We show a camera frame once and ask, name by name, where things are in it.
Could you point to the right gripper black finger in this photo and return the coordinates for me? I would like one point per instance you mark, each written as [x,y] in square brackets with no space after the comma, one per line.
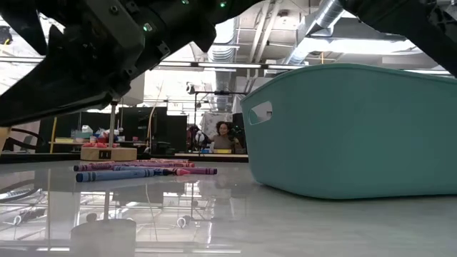
[25,25]
[53,89]

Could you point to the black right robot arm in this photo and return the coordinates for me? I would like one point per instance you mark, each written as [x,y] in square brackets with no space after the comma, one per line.
[410,28]

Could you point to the cluttered wooden shelf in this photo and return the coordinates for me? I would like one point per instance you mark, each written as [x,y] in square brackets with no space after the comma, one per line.
[68,140]

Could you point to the white cylindrical lamp shade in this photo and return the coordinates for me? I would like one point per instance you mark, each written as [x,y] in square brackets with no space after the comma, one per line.
[107,154]

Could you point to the ceiling light bar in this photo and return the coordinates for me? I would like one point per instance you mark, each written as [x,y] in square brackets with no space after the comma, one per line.
[228,65]

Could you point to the black chair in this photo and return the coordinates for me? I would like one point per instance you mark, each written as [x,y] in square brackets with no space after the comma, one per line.
[164,144]

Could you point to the white patterned cloth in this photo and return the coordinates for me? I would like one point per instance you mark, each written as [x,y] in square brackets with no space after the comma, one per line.
[208,120]

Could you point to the person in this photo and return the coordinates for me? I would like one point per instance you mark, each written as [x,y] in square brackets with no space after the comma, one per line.
[223,137]

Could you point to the large teal plastic bin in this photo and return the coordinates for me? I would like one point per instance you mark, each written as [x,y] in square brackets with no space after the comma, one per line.
[350,132]

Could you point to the black metal table frame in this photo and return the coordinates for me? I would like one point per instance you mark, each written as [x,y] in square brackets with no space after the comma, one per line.
[43,157]

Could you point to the black camera stand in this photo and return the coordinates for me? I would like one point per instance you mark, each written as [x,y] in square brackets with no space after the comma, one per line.
[214,93]

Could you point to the silver ventilation duct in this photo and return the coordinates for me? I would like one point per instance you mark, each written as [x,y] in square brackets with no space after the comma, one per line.
[321,18]
[223,82]

